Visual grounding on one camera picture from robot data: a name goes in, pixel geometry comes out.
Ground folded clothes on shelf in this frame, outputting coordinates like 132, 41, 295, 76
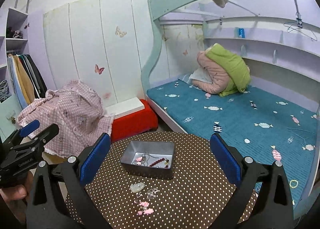
6, 27, 24, 39

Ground white open wardrobe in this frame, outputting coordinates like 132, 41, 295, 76
0, 7, 48, 145

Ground red stool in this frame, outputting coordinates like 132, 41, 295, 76
110, 99, 159, 144

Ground grey metal tin box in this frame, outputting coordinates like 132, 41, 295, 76
120, 141, 175, 180

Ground red bead bracelet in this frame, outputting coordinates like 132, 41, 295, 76
149, 159, 172, 169

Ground grey knitted item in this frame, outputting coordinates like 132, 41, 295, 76
0, 79, 11, 104

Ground white pillow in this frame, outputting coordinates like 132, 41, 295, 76
189, 65, 213, 85

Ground wire clothes hanger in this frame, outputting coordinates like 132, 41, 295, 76
284, 19, 317, 41

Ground light blue hanging garment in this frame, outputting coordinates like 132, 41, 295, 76
7, 56, 26, 110

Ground pink checked cartoon cloth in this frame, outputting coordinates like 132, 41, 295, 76
17, 79, 115, 158

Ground white board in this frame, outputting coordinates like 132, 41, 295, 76
104, 97, 146, 118

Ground mustard hanging garment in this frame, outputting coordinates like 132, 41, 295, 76
14, 55, 36, 104

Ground pink quilt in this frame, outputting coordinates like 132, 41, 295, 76
192, 51, 234, 95

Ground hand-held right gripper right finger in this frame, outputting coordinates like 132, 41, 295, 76
210, 133, 294, 229

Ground brown polka dot tablecloth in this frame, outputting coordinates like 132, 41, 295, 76
65, 132, 258, 229

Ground person's left hand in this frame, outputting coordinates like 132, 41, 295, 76
0, 170, 34, 222

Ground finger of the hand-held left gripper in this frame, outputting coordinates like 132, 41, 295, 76
4, 120, 40, 148
11, 124, 60, 155

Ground pale jade pendant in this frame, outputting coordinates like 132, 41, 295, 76
130, 182, 145, 192

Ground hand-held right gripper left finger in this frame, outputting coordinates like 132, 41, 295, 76
26, 133, 113, 229

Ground green blanket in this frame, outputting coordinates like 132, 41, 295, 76
205, 43, 251, 97

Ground dark hanging garments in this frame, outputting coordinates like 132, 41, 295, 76
24, 54, 48, 99

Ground teal candy print mattress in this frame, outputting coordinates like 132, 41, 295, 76
146, 79, 318, 207

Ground silver chain necklace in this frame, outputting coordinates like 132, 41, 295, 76
134, 152, 161, 167

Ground clear crystal earrings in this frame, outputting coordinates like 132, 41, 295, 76
146, 188, 160, 199

